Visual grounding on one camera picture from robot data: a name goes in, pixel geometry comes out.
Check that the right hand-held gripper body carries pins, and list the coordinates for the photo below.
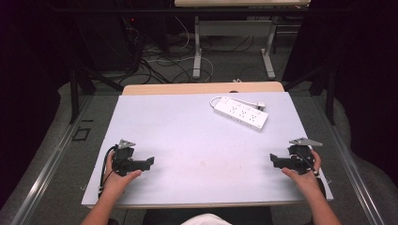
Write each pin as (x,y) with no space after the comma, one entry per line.
(301,157)

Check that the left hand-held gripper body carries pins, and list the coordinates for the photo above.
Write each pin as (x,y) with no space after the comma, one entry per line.
(122,156)

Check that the person's right hand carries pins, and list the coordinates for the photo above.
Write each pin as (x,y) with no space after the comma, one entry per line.
(305,181)

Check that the person's left hand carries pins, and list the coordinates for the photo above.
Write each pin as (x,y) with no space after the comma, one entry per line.
(116,182)

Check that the white board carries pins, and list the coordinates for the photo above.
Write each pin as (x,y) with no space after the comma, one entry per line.
(200,150)

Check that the white power strip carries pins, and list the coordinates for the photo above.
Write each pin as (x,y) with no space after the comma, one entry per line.
(242,114)

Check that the person's black pants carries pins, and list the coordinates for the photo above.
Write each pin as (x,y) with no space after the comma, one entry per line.
(250,216)

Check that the black metal stand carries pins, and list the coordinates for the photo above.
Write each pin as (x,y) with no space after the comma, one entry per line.
(75,90)
(328,90)

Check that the person's white shirt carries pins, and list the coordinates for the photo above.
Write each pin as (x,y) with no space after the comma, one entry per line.
(206,219)

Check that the white-legged desk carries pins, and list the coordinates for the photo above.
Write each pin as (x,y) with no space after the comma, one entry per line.
(233,28)

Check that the metal floor rail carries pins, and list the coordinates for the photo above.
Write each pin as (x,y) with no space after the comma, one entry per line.
(347,168)
(47,172)

